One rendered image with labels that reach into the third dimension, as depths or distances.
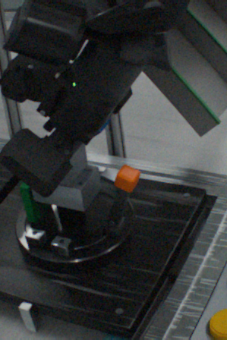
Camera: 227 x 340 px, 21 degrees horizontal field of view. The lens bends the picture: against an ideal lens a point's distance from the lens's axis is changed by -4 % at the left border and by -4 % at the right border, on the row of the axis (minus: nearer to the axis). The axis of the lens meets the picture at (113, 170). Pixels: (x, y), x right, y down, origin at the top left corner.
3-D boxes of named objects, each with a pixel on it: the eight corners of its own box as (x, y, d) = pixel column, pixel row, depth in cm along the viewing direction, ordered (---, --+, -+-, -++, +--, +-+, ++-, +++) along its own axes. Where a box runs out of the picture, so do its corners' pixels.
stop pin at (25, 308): (41, 325, 66) (33, 303, 64) (36, 332, 65) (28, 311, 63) (31, 322, 67) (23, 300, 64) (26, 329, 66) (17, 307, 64)
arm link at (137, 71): (178, 28, 56) (91, -8, 53) (183, 65, 53) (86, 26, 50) (145, 73, 61) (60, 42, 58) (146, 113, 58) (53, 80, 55)
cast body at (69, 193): (102, 188, 70) (94, 133, 66) (84, 212, 67) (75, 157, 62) (37, 175, 73) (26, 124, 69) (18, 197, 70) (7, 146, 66)
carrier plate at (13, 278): (206, 201, 77) (206, 187, 76) (130, 339, 60) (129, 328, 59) (40, 171, 87) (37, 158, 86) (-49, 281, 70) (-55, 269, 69)
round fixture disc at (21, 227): (154, 206, 75) (153, 193, 74) (105, 286, 65) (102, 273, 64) (52, 187, 80) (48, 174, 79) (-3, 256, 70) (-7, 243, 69)
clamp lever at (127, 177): (125, 219, 69) (142, 170, 64) (118, 231, 68) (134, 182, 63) (96, 206, 70) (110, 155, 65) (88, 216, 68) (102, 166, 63)
